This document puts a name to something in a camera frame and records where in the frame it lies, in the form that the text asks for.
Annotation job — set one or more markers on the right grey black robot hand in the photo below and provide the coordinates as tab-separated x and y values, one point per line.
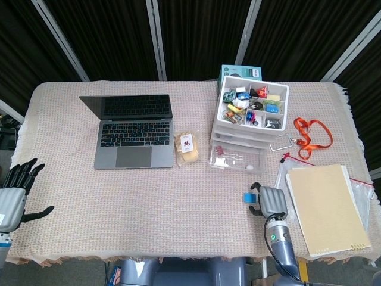
272	201

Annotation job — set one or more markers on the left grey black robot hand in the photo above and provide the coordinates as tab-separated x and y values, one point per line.
12	205

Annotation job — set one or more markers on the blue topped white block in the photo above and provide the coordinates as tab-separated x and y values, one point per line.
250	198

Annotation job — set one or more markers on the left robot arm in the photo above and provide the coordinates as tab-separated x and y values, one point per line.
3	248

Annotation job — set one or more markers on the teal cardboard box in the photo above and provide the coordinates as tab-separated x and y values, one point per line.
238	71

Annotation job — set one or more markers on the grey open laptop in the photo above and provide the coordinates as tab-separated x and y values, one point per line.
134	140

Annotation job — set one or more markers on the small white ball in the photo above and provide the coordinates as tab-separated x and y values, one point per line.
250	167

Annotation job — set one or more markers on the tan spiral notebook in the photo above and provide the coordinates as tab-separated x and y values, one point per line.
324	205

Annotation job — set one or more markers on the white paper piece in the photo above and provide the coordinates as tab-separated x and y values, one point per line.
221	161

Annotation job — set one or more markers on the small red item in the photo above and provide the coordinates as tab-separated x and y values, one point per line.
219	149

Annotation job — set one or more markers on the black small device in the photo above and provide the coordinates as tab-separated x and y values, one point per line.
273	122

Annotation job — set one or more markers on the blue and red clips bunch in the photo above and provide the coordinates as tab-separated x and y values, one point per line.
251	116

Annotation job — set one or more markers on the clear mesh pouch red zipper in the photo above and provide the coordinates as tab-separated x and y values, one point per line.
361	190

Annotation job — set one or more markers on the green blue patterned packet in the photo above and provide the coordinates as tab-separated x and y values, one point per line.
271	108

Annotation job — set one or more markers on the brown snack packet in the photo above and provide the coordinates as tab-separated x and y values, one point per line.
232	116

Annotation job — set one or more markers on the black key bunch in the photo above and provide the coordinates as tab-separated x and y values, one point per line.
256	104

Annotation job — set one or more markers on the bagged bread with white label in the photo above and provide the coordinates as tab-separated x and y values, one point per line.
187	149

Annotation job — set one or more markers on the white crumpled wad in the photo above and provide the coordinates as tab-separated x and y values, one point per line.
241	103

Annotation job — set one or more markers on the pale yellow sticky notes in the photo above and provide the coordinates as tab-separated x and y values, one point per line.
274	96

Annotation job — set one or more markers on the beige woven tablecloth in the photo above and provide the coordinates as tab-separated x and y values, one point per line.
119	208

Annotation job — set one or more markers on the red orange small packet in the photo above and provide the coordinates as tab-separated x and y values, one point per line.
262	91

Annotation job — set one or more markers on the grey robot torso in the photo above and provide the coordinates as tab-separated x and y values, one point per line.
184	272

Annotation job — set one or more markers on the green patterned card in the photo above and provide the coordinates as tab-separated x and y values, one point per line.
229	96

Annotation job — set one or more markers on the white metal partition post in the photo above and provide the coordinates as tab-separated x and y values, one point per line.
248	29
59	38
10	110
156	38
354	47

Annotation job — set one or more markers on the white plastic drawer organizer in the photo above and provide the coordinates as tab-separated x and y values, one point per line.
220	117

